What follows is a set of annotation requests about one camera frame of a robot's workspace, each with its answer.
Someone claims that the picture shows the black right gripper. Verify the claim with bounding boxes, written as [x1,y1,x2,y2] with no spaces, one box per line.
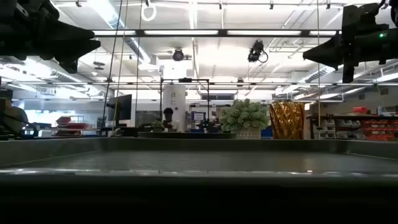
[302,2,398,71]

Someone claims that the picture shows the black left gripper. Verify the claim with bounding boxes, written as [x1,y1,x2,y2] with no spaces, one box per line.
[0,0,101,62]

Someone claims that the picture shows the shiny gold faceted cup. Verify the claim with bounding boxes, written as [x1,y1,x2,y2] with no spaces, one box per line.
[268,101,307,140]

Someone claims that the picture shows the dark grey serving tray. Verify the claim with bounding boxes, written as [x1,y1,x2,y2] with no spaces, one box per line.
[0,136,398,224]

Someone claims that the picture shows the black computer monitor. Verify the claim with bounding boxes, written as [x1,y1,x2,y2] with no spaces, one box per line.
[106,93,133,126]

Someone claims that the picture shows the red storage bins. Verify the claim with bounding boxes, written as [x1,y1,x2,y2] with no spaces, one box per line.
[55,115,90,131]

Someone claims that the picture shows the shelf with red bins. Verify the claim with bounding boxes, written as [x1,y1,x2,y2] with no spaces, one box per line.
[305,105,398,142]

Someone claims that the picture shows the person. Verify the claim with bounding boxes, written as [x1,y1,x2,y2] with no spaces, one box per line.
[0,89,29,138]
[161,107,175,132]

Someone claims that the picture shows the green bushy plant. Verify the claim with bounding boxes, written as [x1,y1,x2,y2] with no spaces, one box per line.
[218,98,271,133]

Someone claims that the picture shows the black overhead light bar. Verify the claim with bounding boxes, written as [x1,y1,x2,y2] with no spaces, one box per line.
[91,28,343,39]

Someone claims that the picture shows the woven plant pot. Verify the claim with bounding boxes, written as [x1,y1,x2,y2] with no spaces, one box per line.
[234,128,262,140]

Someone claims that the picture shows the white cylindrical column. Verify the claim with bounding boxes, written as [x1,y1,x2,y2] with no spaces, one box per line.
[162,84,187,132]

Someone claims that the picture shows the small green plant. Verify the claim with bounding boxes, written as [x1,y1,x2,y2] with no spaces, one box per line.
[150,119,165,132]

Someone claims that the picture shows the blue framed sign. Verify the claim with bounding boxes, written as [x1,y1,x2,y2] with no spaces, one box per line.
[190,111,206,123]

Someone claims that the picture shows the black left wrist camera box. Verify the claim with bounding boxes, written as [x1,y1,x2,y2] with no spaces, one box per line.
[58,59,79,75]

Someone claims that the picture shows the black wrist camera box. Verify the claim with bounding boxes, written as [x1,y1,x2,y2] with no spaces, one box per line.
[58,59,79,75]
[343,62,356,84]

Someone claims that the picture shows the thin grey hanging cable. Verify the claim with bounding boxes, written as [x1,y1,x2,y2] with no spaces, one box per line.
[316,0,322,140]

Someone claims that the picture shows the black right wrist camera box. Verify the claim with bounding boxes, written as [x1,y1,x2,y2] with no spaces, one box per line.
[343,62,356,84]

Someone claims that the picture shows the black hanging cable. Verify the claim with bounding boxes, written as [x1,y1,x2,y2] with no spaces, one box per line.
[99,0,124,137]
[134,0,144,128]

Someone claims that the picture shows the yellow hanging cable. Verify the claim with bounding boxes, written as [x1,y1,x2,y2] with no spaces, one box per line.
[112,0,129,129]

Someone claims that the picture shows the black overhead camera with cable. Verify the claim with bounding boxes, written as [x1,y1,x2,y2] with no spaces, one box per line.
[247,39,269,64]

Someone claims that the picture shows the white cable loop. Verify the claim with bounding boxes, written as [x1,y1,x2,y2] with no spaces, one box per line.
[140,0,158,22]

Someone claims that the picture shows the round black ceiling camera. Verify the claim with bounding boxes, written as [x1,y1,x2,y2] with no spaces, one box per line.
[171,47,185,62]

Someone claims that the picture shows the black square metal frame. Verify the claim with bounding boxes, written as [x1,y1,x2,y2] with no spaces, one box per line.
[159,77,211,133]

